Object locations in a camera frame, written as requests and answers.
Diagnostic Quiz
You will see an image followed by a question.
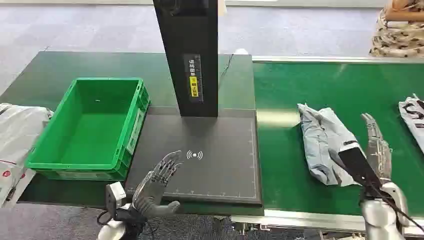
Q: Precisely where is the black scanner base plate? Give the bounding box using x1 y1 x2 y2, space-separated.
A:
124 108 263 207

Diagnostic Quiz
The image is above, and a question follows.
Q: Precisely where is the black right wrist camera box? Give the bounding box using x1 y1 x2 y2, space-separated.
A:
328 147 382 197

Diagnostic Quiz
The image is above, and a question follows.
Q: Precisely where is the green conveyor belt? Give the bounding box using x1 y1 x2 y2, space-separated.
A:
230 55 424 238

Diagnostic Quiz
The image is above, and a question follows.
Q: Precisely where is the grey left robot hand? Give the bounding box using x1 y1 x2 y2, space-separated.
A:
131 150 184 219

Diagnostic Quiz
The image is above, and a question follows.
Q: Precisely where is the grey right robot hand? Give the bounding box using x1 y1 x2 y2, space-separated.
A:
360 112 394 185

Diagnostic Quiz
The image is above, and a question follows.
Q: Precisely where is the black scanner column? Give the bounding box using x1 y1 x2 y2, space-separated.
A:
152 0 220 118

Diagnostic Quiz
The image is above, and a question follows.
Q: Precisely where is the white parcel black print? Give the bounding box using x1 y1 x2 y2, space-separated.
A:
398 93 424 154

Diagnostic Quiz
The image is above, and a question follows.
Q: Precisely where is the thin black cable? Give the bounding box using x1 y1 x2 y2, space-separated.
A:
219 53 235 79

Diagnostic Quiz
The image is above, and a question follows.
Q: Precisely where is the white plastic parcel bag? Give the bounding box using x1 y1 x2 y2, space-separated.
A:
0 102 55 210

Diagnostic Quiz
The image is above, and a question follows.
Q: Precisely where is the green plastic crate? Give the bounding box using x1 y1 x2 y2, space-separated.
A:
25 77 152 182

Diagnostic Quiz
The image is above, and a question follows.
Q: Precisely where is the person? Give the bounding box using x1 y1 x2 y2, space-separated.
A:
368 0 424 59

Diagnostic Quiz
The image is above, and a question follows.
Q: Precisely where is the yellow black column label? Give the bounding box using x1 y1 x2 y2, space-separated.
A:
183 53 204 104

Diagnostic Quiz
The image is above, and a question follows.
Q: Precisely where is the light blue parcel bag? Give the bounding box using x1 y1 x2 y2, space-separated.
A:
296 103 367 188

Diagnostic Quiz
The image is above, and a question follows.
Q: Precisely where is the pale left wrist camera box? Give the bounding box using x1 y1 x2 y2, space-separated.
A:
105 181 127 213

